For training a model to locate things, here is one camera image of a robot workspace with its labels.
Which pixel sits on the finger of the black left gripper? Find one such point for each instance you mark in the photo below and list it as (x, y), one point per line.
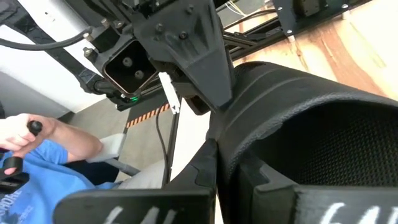
(192, 46)

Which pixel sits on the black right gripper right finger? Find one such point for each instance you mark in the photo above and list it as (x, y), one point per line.
(311, 205)

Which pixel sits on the white padded armrest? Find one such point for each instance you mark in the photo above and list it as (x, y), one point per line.
(109, 147)

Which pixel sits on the black rubber slide sandal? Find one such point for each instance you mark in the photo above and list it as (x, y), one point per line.
(280, 102)

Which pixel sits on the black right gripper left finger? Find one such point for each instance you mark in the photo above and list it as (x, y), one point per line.
(140, 208)

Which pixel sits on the black metal table leg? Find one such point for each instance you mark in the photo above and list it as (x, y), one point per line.
(172, 146)

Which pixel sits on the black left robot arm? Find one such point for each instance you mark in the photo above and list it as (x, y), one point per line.
(90, 9)

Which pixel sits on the orange black hazard tape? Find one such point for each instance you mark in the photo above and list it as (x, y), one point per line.
(146, 116)

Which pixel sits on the person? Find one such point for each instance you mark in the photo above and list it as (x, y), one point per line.
(40, 186)

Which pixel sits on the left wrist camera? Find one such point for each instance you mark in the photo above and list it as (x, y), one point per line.
(130, 68)

